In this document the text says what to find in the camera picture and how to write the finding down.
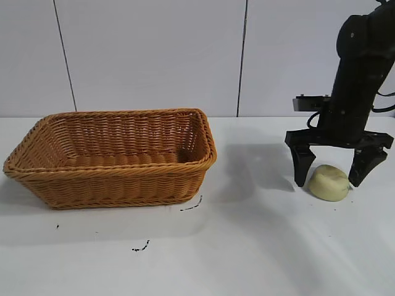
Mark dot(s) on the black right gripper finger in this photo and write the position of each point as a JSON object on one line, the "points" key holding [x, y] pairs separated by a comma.
{"points": [[364, 166], [302, 166]]}

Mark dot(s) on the pale yellow round pastry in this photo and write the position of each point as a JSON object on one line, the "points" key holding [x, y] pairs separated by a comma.
{"points": [[328, 186]]}

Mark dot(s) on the brown woven wicker basket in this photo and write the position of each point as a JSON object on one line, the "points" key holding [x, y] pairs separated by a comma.
{"points": [[117, 185]]}

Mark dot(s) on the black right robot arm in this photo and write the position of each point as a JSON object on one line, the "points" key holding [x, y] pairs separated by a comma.
{"points": [[364, 31]]}

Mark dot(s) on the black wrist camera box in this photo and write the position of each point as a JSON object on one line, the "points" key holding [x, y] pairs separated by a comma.
{"points": [[308, 104]]}

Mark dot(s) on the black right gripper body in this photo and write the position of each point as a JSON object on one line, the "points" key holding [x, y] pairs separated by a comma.
{"points": [[351, 105]]}

